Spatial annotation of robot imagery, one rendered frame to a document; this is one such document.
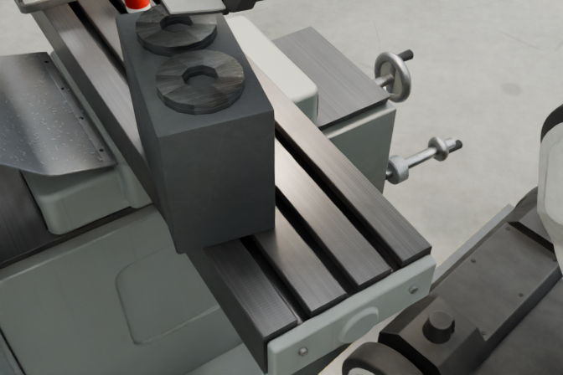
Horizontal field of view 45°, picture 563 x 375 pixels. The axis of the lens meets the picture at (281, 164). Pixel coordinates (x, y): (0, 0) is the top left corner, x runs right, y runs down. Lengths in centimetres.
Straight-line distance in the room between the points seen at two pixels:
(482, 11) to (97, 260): 224
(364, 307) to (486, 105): 184
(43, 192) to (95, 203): 8
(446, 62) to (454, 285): 158
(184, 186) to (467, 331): 62
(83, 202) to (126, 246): 13
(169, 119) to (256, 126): 9
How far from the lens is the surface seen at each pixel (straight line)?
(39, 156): 101
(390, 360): 115
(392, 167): 145
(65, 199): 105
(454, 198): 220
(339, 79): 134
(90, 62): 108
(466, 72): 269
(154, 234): 117
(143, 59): 75
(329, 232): 81
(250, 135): 69
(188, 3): 68
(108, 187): 107
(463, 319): 119
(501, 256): 132
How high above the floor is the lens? 159
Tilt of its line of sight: 46 degrees down
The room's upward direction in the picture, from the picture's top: straight up
